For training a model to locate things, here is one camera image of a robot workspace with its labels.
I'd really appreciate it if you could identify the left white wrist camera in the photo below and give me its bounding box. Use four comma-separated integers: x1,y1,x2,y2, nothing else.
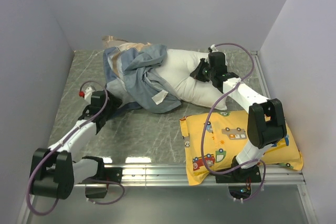
79,86,96,104

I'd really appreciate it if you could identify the aluminium front rail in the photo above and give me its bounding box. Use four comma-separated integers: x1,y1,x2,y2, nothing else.
28,164,307,187

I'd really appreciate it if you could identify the yellow cartoon vehicle pillow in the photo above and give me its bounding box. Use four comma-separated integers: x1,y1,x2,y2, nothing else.
180,111,303,186

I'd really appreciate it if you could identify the blue plaid pillowcase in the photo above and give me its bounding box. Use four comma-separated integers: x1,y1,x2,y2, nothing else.
102,36,182,114

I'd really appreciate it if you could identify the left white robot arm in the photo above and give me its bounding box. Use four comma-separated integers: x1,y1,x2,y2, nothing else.
28,87,122,199

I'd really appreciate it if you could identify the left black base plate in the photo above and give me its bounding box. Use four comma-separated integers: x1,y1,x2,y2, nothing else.
85,167,123,184

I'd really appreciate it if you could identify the aluminium right side rail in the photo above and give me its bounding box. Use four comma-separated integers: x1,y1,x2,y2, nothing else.
251,51,270,98

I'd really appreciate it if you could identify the aluminium rail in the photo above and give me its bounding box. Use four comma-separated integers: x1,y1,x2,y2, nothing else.
251,51,270,98
28,164,307,187

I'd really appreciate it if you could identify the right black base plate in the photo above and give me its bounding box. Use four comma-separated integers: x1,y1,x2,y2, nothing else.
215,165,261,184

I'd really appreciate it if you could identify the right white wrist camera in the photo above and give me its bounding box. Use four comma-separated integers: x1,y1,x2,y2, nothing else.
208,45,219,53

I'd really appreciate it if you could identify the white pillow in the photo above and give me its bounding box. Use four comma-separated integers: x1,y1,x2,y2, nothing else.
155,49,222,108

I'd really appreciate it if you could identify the black box under left base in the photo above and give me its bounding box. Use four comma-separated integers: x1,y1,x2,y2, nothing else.
85,186,108,199

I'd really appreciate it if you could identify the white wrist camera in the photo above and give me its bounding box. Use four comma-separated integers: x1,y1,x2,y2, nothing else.
208,45,219,53
79,86,96,104

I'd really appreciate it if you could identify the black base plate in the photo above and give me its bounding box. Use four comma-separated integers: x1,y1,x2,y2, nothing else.
215,165,261,184
85,167,123,184

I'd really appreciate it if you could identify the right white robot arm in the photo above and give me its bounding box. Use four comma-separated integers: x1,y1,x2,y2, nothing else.
190,51,287,182

